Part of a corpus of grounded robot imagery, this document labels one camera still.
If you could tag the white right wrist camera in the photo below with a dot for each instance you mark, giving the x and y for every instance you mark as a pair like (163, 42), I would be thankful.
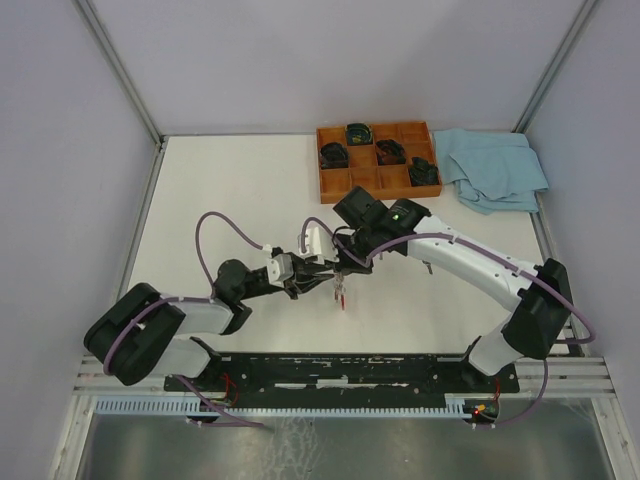
(318, 247)

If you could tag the aluminium frame post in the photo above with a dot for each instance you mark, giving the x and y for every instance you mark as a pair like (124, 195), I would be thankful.
(97, 28)
(561, 55)

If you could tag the wooden compartment tray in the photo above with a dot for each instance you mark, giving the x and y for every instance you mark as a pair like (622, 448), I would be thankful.
(382, 182)

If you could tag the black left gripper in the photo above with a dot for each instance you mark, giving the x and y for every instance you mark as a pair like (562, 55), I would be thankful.
(304, 280)

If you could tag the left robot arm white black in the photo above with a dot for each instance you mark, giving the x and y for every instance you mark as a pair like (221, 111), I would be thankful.
(146, 332)

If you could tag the aluminium frame post right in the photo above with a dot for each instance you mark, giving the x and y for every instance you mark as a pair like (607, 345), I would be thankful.
(561, 55)

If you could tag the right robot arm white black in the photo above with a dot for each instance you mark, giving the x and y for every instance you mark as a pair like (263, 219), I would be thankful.
(537, 298)

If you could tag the dark rolled cloth orange pattern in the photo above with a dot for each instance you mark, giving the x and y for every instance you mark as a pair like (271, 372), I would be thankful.
(390, 152)

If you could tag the dark rolled cloth green pattern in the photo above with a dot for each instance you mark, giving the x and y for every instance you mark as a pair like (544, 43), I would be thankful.
(423, 173)

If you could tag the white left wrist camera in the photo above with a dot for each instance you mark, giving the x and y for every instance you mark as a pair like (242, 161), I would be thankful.
(279, 268)

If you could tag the light blue cloth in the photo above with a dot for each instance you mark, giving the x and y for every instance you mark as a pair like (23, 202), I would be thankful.
(490, 171)

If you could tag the dark rolled cloth yellow pattern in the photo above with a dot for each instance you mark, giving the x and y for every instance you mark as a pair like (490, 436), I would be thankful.
(359, 134)

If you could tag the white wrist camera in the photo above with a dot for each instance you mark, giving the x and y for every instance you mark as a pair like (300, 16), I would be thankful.
(318, 247)
(279, 268)

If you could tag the metal key organizer red handle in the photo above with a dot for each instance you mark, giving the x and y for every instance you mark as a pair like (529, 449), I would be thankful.
(339, 290)

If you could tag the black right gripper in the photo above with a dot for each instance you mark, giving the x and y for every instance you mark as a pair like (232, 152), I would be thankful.
(345, 267)

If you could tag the aluminium frame post left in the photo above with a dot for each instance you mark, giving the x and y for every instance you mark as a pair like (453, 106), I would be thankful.
(97, 28)

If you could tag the dark rolled cloth grey pattern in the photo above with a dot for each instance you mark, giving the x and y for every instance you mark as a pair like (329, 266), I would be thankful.
(334, 155)

